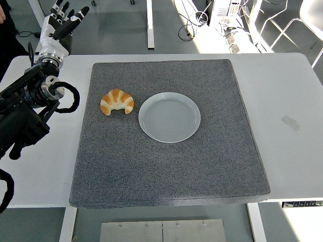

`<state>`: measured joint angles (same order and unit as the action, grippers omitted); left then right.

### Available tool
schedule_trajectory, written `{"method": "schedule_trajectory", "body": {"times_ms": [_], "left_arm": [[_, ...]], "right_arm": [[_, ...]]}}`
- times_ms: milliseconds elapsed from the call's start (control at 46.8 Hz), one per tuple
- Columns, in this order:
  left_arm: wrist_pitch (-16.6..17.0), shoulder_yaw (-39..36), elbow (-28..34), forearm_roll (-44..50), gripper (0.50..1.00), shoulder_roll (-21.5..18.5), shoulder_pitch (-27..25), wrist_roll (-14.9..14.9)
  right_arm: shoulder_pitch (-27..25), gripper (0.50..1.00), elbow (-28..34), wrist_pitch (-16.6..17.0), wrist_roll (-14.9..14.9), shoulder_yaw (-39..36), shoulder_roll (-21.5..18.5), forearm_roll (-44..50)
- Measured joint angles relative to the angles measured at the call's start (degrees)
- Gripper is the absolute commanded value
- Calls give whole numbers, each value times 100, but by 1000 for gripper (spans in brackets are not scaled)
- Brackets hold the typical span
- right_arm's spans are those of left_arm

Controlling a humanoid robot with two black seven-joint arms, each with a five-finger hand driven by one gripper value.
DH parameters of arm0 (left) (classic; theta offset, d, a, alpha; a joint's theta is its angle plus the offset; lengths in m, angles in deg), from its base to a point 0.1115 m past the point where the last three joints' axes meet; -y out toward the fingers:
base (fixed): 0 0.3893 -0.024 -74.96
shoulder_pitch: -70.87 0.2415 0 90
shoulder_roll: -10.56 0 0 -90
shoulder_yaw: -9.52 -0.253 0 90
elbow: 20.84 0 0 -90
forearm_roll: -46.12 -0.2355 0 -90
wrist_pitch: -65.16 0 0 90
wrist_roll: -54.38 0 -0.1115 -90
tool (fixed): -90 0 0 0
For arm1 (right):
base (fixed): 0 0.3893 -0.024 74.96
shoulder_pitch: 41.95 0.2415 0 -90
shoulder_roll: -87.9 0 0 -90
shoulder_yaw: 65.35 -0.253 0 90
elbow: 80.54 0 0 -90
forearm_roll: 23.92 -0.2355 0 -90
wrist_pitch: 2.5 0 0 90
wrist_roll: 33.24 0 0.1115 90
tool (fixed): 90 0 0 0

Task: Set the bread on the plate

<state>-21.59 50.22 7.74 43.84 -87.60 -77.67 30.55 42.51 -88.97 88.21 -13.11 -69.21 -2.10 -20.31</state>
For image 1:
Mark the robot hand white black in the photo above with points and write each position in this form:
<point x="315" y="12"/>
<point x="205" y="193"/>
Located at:
<point x="50" y="45"/>

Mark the croissant bread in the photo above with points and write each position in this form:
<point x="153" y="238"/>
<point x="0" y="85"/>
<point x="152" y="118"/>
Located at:
<point x="116" y="97"/>

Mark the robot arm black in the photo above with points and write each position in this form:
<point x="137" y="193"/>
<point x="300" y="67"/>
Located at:
<point x="20" y="121"/>

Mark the round grey-white plate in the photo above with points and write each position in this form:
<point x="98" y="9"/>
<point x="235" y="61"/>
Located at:
<point x="169" y="118"/>

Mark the grey metal plate with screws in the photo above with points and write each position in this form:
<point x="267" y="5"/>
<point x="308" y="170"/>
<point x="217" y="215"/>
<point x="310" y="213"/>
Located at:
<point x="194" y="232"/>
<point x="131" y="232"/>

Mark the person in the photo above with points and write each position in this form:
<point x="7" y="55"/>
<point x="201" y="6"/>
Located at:
<point x="10" y="40"/>

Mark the white slanted background table leg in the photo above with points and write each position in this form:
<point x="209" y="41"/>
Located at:
<point x="34" y="7"/>

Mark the person's hand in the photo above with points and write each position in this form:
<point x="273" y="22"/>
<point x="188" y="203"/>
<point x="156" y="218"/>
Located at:
<point x="2" y="17"/>

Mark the grey fabric mat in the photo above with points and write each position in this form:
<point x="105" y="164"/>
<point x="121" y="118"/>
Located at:
<point x="164" y="171"/>

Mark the white equipment box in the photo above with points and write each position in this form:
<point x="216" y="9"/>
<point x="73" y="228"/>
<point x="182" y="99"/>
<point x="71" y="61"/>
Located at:
<point x="224" y="11"/>

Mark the white power strip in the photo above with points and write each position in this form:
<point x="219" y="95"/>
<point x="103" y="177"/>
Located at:
<point x="236" y="41"/>

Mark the clear tape patch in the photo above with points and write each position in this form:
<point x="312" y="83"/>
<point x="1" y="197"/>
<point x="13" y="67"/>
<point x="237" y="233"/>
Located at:
<point x="291" y="123"/>

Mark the table height control panel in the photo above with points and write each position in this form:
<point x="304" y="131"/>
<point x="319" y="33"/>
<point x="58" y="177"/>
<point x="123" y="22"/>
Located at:
<point x="302" y="204"/>

